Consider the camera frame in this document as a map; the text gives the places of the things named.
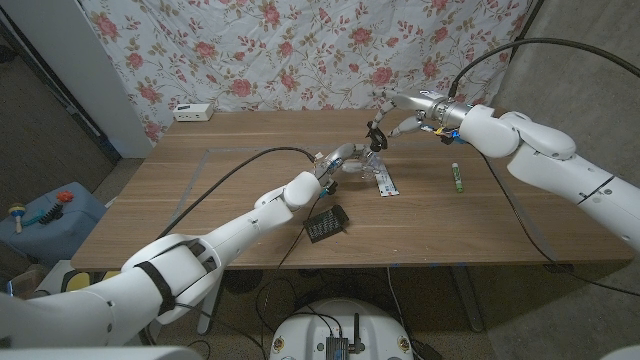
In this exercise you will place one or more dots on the floral backdrop cloth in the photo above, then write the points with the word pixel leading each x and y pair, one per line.
pixel 325 50

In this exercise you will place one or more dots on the grey table leg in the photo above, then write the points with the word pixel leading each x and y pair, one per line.
pixel 467 300

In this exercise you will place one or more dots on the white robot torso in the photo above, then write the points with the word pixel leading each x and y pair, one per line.
pixel 305 330

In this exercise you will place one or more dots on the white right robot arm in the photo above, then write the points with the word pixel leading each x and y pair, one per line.
pixel 550 160

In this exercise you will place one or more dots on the black round fan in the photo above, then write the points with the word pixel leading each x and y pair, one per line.
pixel 242 281

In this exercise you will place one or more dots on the white table leg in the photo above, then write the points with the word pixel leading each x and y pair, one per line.
pixel 212 310

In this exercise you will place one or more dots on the white toothpaste tube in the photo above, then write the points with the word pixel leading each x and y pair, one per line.
pixel 387 182

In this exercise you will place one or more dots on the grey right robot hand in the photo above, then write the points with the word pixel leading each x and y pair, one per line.
pixel 430 105

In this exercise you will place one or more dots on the clear spray bottle black pump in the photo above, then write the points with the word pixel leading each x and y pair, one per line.
pixel 377 141

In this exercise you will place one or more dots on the black antenna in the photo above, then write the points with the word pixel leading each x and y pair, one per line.
pixel 357 330

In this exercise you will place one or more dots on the blue storage box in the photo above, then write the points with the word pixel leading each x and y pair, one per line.
pixel 70 235

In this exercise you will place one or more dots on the red flower toy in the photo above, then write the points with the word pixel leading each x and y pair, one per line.
pixel 65 196

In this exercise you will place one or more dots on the yellow black object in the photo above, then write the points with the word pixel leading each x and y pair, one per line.
pixel 77 282

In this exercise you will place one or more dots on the green marker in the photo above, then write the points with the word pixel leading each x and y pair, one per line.
pixel 457 180

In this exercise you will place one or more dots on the yellow blue rattle toy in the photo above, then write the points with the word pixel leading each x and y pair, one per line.
pixel 17 212

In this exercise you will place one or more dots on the white power strip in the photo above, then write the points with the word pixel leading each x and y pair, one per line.
pixel 192 112

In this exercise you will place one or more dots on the black pole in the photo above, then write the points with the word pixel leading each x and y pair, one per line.
pixel 525 22

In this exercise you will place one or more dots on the grey computer module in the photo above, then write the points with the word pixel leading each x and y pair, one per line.
pixel 336 347

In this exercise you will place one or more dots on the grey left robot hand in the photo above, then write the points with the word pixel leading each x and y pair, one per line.
pixel 342 152

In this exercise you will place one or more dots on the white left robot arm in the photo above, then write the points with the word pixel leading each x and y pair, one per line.
pixel 225 235

